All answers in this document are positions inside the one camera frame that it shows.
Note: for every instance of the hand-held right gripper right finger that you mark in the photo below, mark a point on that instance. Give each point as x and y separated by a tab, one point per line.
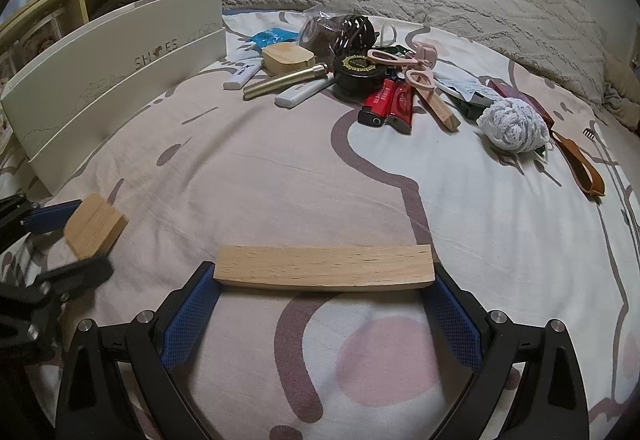
452	315

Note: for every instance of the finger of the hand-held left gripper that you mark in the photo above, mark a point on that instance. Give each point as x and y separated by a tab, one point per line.
50	215
75	272

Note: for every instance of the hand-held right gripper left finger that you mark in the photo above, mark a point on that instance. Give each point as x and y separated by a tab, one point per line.
192	315

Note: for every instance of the rounded wooden block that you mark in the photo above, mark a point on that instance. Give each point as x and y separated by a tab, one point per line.
95	227

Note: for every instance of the long wooden block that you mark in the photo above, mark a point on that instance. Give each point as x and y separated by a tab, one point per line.
325	265

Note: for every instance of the white shoe box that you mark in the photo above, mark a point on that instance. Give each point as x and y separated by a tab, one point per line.
100	85

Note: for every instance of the clear display box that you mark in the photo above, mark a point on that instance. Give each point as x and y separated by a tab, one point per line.
45	32

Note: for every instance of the printed bed sheet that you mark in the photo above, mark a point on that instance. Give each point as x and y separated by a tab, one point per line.
300	160

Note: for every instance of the white knit ball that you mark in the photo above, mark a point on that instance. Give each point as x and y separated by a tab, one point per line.
510	125

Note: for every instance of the thin wooden stick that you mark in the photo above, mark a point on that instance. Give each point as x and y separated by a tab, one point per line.
442	112

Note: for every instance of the dark green packet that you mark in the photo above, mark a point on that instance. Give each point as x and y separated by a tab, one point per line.
467	107

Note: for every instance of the wooden bedside shelf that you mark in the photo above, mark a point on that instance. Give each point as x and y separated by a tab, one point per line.
77	2

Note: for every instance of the red flat box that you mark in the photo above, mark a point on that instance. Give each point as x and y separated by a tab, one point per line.
525	102

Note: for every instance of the white and blue packet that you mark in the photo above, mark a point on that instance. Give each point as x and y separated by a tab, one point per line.
465	85

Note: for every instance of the white pen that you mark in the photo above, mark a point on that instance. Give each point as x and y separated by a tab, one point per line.
242	76
305	92

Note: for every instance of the pink scissors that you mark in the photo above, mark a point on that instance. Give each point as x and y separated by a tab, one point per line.
417	76

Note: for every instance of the gold pen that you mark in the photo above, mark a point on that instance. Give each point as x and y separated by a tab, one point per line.
285	81

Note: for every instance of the black round tin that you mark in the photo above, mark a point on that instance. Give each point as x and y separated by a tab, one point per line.
357	75

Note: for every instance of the oval wooden box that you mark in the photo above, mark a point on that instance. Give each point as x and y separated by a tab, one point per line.
287	59

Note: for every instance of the beige plush toy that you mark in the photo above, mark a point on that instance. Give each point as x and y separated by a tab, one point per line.
620	90

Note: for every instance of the dark brown hair claw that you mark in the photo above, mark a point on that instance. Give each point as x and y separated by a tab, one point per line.
357	32

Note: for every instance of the clear bag with brown roll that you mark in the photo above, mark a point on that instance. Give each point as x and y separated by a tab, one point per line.
322	32

